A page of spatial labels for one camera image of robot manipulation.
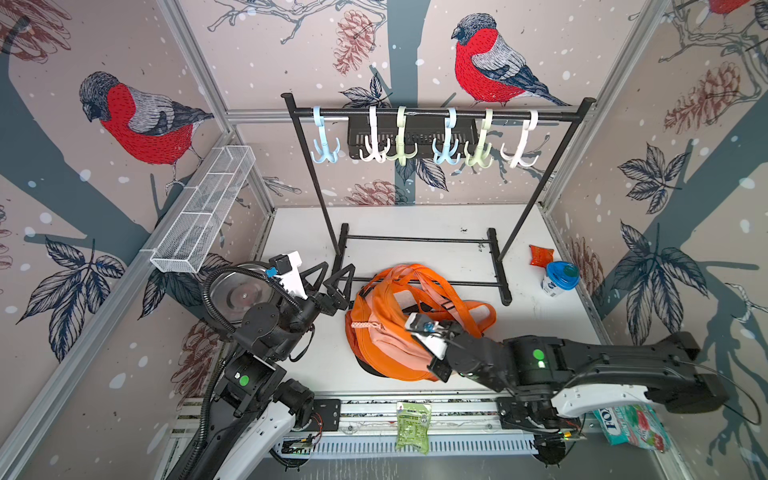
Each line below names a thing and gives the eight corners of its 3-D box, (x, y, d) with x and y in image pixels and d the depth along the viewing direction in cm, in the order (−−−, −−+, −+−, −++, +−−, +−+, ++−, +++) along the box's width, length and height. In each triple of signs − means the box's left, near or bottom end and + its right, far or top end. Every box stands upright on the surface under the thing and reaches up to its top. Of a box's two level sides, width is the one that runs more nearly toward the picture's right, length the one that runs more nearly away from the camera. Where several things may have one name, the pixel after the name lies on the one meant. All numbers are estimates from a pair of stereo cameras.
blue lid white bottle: (544, 300, 95) (557, 285, 87) (536, 277, 101) (547, 261, 93) (570, 300, 95) (586, 285, 87) (561, 277, 101) (575, 261, 93)
